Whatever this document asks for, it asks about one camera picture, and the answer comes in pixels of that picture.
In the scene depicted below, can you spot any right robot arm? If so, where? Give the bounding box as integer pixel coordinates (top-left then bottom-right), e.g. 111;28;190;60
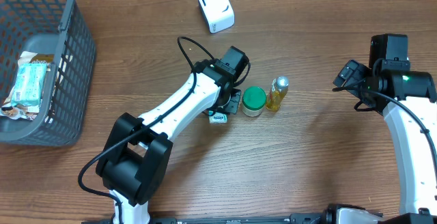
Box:
319;33;436;224

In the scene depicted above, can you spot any brown white snack bag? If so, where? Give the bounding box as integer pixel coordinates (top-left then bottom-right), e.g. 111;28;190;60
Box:
1;51;54;121

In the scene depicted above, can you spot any mint green tissue pack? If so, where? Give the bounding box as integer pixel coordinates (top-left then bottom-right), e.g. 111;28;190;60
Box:
11;64;47;107

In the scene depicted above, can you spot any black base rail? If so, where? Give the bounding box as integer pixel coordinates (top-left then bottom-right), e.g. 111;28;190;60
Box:
81;212;328;224

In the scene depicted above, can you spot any dark grey plastic basket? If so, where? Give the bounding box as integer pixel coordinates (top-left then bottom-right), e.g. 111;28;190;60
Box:
1;0;96;146

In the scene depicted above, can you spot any white barcode scanner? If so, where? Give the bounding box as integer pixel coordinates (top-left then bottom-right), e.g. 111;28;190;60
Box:
198;0;235;33

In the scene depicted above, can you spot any green white can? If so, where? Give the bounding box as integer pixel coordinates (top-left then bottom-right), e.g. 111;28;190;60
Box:
242;86;266;117

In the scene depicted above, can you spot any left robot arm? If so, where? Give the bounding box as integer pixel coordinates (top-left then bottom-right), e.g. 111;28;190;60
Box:
96;46;250;223

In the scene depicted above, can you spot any teal white tissue pack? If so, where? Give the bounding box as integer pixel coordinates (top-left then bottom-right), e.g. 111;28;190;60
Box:
209;113;227;124

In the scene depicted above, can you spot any yellow drink bottle grey cap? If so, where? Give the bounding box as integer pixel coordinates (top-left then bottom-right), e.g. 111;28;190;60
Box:
266;76;290;111

